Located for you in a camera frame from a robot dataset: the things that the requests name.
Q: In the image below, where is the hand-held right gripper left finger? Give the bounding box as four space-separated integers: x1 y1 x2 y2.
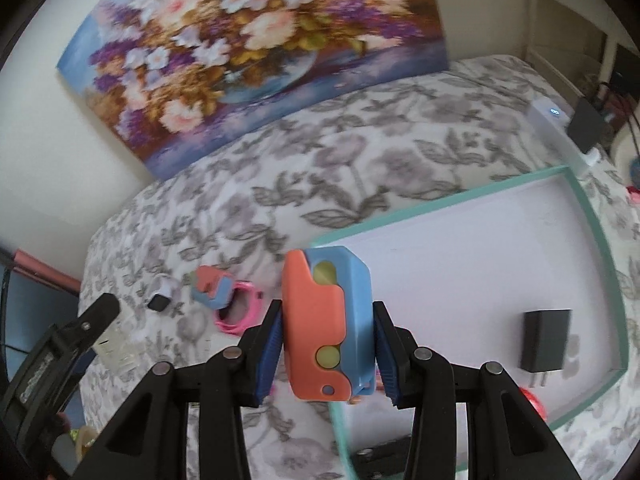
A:
72 300 283 480

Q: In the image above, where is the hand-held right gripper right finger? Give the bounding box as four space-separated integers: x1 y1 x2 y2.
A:
372 301 583 480

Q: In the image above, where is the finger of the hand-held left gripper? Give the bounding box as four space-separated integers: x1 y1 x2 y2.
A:
75 292 121 356

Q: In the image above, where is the white plastic clip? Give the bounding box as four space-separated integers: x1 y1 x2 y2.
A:
95 325 138 371

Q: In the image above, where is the pink fitness wristband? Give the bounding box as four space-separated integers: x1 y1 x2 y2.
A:
214 280 266 337

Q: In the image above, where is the large orange blue toy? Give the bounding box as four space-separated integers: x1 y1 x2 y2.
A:
281 246 376 402

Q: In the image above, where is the small orange blue toy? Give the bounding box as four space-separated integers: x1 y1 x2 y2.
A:
191 265 236 309

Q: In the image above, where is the black patterned buckle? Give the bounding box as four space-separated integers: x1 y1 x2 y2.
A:
350 435 413 480

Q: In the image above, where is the teal shallow cardboard box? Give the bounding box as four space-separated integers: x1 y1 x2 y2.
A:
307 165 631 480

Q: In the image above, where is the red white small bottle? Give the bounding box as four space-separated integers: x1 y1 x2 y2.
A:
517 386 545 423

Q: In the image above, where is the black charger plug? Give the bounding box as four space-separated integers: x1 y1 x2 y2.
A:
520 309 573 388

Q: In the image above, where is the dark blue panel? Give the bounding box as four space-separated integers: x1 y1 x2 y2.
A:
0 260 83 361

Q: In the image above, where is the white power strip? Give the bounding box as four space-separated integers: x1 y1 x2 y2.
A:
527 99 603 173

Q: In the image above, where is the black plugged power adapter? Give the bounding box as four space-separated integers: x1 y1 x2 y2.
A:
567 96 617 156

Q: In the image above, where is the floral still-life painting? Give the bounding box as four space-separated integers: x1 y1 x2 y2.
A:
56 0 451 181

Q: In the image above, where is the white smartwatch without strap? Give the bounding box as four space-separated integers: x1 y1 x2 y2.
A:
146 277 176 311

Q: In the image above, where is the reddish wooden rail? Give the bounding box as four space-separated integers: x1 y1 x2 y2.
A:
14 249 81 297

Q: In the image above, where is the white furniture frame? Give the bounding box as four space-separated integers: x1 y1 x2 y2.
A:
522 0 640 111

